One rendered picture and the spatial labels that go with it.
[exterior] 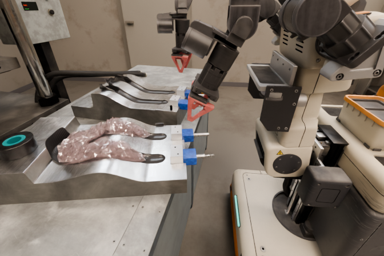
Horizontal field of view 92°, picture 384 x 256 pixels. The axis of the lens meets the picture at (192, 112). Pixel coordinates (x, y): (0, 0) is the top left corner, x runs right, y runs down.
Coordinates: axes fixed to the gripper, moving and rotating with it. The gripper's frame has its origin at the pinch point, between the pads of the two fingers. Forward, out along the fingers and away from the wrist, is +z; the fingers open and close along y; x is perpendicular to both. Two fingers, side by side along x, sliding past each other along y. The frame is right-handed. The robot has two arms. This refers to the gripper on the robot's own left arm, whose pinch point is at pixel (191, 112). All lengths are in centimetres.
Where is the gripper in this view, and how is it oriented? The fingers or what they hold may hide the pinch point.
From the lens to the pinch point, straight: 51.8
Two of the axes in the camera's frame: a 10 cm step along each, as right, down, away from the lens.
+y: -0.9, 4.9, -8.7
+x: 9.0, 4.2, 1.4
